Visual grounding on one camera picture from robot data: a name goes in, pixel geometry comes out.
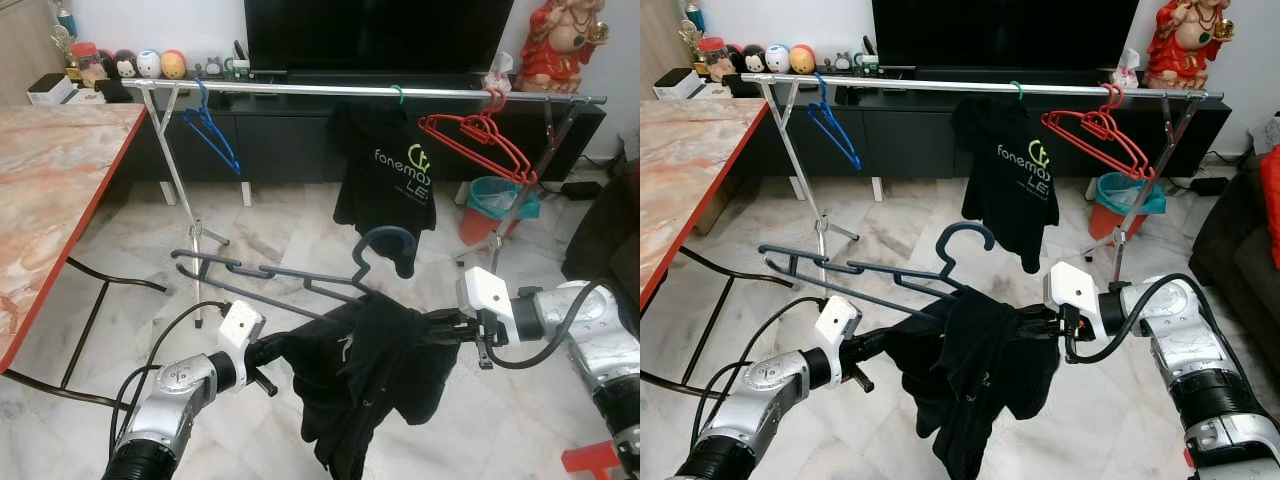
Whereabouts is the black shirt with green logo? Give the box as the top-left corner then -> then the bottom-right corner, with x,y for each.
950,95 -> 1061,273
333,100 -> 438,279
278,293 -> 463,480
882,285 -> 1063,480

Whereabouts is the dark grey plastic hanger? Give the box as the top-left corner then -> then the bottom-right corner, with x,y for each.
170,226 -> 418,306
757,220 -> 998,321

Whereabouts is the blue plastic hanger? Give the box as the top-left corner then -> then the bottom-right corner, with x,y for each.
808,72 -> 863,171
183,78 -> 242,176

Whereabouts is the orange bin with teal liner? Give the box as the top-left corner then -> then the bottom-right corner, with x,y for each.
460,176 -> 541,246
1088,172 -> 1168,241

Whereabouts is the black TV console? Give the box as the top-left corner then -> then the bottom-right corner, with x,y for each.
95,80 -> 608,206
725,75 -> 1233,201

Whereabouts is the black soundbar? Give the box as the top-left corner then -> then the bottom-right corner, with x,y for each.
915,66 -> 1116,84
285,70 -> 491,89

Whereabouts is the red square cushion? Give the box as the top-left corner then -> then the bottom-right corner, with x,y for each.
1262,145 -> 1280,271

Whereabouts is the marble table with red edge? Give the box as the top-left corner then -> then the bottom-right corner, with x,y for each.
0,103 -> 166,411
640,98 -> 771,401

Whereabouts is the white crumpled plastic bag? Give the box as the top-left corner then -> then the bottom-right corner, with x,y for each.
483,52 -> 514,93
1112,48 -> 1143,89

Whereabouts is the silver metal clothes rack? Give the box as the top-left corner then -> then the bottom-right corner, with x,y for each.
742,73 -> 1226,291
122,78 -> 608,331

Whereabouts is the red and gold statue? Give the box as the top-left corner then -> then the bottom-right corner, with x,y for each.
1143,0 -> 1236,91
517,0 -> 611,94

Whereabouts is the black television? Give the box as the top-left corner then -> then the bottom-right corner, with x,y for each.
870,0 -> 1141,71
243,0 -> 516,76

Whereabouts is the white box with black top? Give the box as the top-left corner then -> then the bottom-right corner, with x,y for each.
655,68 -> 704,101
27,73 -> 76,106

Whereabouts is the glass jar with red lid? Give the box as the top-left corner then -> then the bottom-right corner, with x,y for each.
697,37 -> 731,81
70,42 -> 101,86

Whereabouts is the light wooden cabinet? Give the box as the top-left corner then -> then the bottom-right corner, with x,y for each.
0,0 -> 76,106
640,0 -> 706,101

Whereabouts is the gold and blue trophy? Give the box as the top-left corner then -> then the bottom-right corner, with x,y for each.
680,0 -> 706,51
52,0 -> 79,56

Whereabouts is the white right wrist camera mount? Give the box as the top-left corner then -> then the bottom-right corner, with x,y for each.
458,266 -> 519,336
1043,262 -> 1106,331

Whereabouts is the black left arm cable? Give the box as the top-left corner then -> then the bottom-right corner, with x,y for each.
690,295 -> 826,441
108,300 -> 226,451

